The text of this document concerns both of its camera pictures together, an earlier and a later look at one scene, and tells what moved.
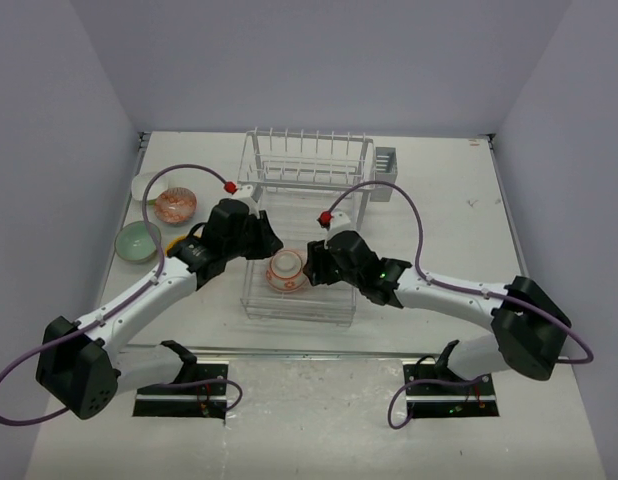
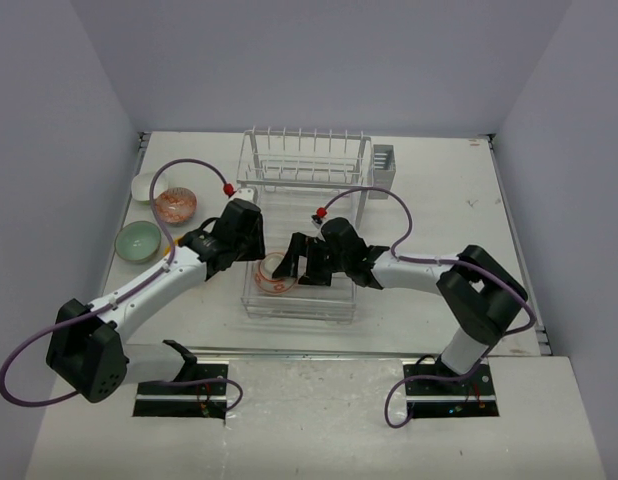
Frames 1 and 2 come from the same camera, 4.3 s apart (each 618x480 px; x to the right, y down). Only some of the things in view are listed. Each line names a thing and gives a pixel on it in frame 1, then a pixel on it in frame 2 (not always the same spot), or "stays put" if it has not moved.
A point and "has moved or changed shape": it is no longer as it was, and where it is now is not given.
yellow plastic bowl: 171,243 stays put
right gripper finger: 314,267 → 289,266
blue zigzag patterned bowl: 175,205 stays put
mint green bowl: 135,243 stays put
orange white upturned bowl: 285,272 has moved or changed shape
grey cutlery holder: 386,170 stays put
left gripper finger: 271,241 → 255,246
